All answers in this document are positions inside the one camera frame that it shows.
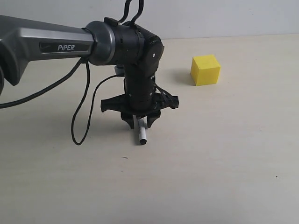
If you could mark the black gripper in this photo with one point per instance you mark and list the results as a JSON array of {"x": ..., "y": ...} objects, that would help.
[{"x": 146, "y": 106}]

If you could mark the black and white whiteboard marker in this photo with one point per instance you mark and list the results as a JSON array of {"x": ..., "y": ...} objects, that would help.
[{"x": 141, "y": 126}]

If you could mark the yellow foam cube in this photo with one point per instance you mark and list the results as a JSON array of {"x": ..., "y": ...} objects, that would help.
[{"x": 205, "y": 70}]

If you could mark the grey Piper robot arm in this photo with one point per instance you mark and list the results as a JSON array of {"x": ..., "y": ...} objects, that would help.
[{"x": 132, "y": 49}]

